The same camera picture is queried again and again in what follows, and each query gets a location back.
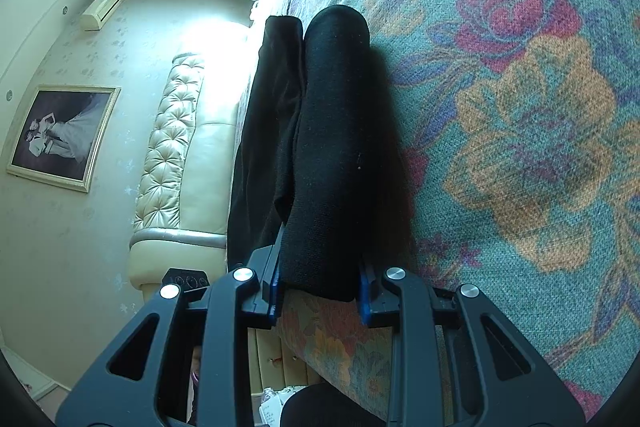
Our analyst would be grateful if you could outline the cream tufted headboard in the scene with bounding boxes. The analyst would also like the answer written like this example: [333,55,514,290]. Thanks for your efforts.
[127,24,261,303]

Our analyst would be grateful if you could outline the dark cloth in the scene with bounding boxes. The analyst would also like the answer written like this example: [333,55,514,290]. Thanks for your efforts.
[280,382,396,427]

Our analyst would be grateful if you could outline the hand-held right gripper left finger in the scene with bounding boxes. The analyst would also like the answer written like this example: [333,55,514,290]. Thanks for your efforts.
[55,227,288,427]

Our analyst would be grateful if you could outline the floral blanket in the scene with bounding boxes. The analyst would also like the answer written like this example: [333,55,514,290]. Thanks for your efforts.
[235,0,640,423]

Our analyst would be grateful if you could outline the black pants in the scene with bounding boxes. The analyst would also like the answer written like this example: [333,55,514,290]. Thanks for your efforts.
[227,4,418,303]

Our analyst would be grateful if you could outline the white air conditioner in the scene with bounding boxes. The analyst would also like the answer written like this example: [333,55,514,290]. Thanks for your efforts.
[80,0,132,32]

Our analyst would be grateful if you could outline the white patterned cloth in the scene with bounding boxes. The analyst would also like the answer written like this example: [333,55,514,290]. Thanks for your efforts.
[257,386,301,427]

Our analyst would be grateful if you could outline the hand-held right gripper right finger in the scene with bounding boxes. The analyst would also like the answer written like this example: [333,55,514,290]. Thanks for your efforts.
[355,259,586,427]

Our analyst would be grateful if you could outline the black bedside control panel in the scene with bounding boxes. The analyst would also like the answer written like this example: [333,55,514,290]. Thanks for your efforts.
[162,268,210,293]

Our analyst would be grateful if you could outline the gold framed wall picture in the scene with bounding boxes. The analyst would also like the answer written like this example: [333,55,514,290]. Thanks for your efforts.
[6,84,122,194]

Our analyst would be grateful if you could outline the cream bed base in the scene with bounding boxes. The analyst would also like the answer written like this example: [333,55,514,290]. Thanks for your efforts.
[249,327,323,395]

